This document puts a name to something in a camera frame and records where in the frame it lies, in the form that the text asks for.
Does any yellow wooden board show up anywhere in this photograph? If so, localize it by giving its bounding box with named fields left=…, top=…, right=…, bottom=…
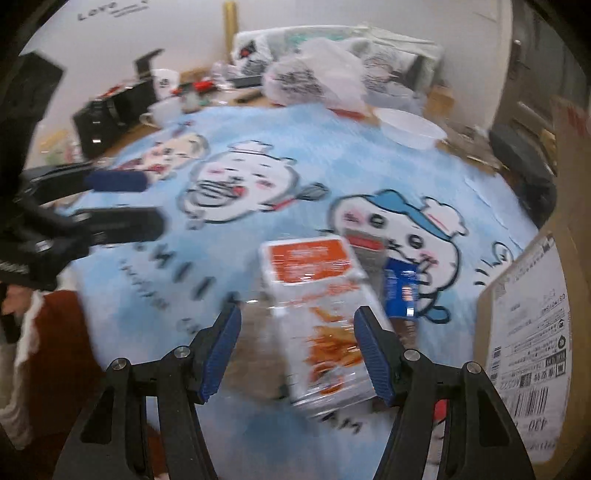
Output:
left=223, top=14, right=238, bottom=61

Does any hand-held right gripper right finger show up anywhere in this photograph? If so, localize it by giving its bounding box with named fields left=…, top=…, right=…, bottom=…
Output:
left=353, top=305, right=539, bottom=480

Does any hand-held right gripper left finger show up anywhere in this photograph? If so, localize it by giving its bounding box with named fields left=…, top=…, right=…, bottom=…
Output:
left=52, top=302, right=243, bottom=480

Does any white bowl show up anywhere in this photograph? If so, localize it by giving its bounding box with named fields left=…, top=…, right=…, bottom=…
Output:
left=373, top=108, right=448, bottom=149

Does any white pillow tree print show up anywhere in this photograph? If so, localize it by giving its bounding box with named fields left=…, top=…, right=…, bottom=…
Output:
left=360, top=46, right=416, bottom=93

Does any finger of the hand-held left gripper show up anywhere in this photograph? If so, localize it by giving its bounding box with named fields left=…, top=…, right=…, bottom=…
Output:
left=69, top=207, right=166, bottom=245
left=21, top=161, right=149, bottom=195

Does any blue printed cartoon blanket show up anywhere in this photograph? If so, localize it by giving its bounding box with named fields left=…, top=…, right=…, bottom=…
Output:
left=60, top=104, right=541, bottom=480

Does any red white clothing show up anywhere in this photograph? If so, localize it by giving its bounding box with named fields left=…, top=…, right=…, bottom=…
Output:
left=0, top=291, right=109, bottom=444

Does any orange clear snack packet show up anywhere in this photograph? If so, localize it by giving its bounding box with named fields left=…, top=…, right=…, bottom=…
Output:
left=259, top=234, right=393, bottom=418

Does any black stand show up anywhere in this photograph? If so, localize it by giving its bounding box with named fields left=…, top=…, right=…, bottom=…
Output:
left=134, top=48, right=164, bottom=81

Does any white printed cup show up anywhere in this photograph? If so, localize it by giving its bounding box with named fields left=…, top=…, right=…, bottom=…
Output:
left=151, top=68, right=182, bottom=100

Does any cardboard box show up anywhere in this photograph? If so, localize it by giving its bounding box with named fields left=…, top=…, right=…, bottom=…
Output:
left=475, top=97, right=591, bottom=464

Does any white pillow black print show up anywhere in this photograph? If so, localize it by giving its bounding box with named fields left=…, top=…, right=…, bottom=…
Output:
left=233, top=34, right=273, bottom=77

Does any black appliance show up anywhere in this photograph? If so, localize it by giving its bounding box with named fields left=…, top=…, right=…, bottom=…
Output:
left=73, top=78, right=155, bottom=160

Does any dark blue cookie packet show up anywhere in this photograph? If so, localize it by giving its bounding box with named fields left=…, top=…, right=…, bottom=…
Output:
left=383, top=256, right=423, bottom=319

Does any dark grey door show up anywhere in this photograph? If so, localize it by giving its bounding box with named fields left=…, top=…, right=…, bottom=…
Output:
left=492, top=0, right=568, bottom=127

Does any green bag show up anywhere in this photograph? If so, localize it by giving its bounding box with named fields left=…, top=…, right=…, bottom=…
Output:
left=41, top=131, right=79, bottom=162

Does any grey sofa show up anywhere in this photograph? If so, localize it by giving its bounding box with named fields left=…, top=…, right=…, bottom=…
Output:
left=231, top=25, right=451, bottom=116

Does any white printed plastic bag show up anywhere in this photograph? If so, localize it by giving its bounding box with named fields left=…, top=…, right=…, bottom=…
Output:
left=262, top=39, right=368, bottom=112

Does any white mug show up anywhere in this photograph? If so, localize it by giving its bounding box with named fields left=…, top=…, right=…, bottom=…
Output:
left=139, top=99, right=183, bottom=127

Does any black plastic bag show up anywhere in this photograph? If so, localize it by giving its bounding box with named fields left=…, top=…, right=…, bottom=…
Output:
left=488, top=124, right=557, bottom=217

